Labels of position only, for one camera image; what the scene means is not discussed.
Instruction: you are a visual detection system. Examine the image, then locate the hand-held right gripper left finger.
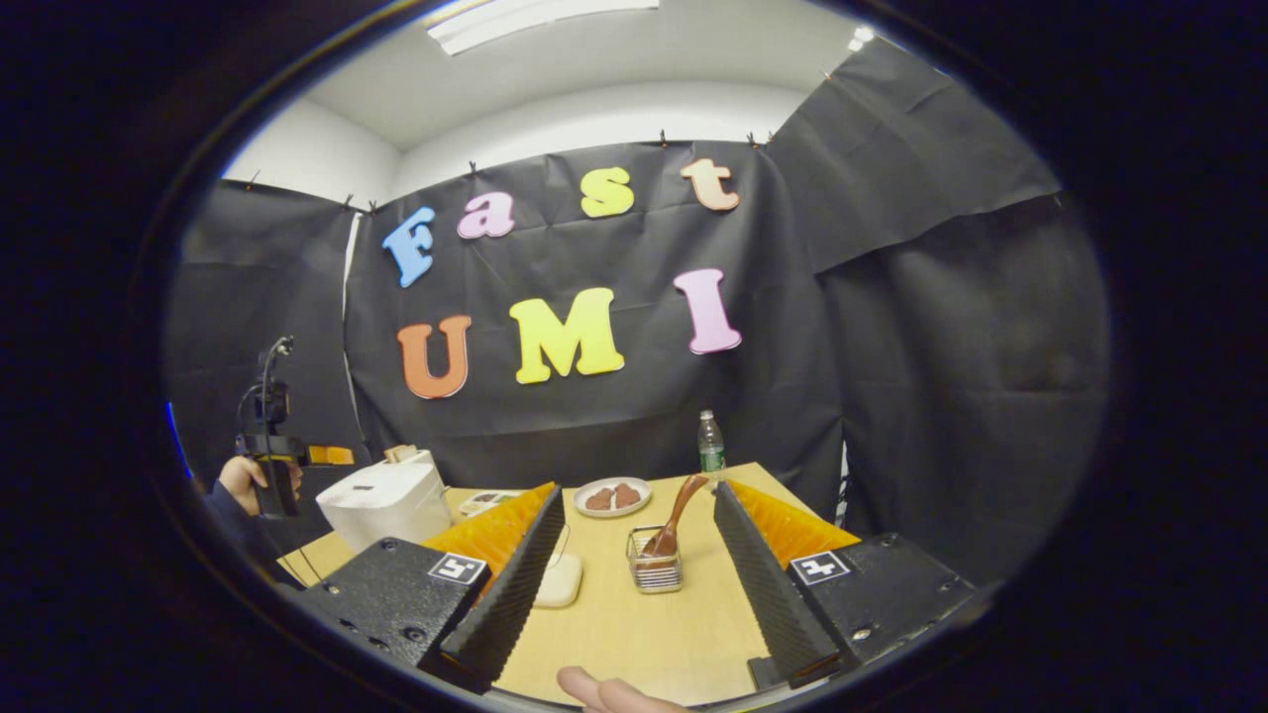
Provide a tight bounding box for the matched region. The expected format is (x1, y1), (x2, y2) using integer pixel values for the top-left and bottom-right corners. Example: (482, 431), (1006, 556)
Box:
(297, 482), (566, 694)

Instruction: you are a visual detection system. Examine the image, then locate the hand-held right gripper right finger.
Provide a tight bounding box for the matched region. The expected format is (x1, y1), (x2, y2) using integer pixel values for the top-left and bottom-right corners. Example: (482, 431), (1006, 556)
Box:
(713, 480), (982, 691)

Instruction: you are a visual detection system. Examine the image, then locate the clear box of white rice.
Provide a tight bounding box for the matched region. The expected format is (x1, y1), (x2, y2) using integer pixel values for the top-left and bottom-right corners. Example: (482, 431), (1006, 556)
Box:
(535, 525), (583, 609)

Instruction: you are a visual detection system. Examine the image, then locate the white rice cooker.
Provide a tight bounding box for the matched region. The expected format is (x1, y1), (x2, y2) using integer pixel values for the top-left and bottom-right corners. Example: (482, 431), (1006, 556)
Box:
(316, 451), (454, 554)

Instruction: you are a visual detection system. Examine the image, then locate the metal wire chopstick holder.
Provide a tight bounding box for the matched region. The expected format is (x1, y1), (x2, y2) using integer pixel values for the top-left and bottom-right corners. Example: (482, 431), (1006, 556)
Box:
(626, 525), (685, 594)

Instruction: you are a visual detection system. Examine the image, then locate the brown wooden spoon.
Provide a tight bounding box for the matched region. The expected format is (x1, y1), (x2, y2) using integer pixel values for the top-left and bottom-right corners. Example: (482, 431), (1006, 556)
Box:
(642, 474), (711, 560)

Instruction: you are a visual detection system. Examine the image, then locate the white divided dish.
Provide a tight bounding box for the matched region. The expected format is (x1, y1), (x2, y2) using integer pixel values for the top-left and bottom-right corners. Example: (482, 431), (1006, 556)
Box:
(458, 489), (526, 518)

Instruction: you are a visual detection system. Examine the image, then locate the white round plate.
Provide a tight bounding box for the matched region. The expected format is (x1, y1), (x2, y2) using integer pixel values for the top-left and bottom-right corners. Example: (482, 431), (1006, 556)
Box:
(574, 476), (653, 519)

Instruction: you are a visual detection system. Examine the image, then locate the green label water bottle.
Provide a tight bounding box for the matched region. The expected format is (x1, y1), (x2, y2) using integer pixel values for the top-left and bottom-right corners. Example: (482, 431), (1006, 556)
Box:
(697, 410), (727, 474)

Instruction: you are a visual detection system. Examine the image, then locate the black backdrop cloth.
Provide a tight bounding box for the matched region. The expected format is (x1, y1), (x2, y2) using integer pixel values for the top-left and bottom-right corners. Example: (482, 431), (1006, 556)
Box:
(163, 40), (1110, 585)

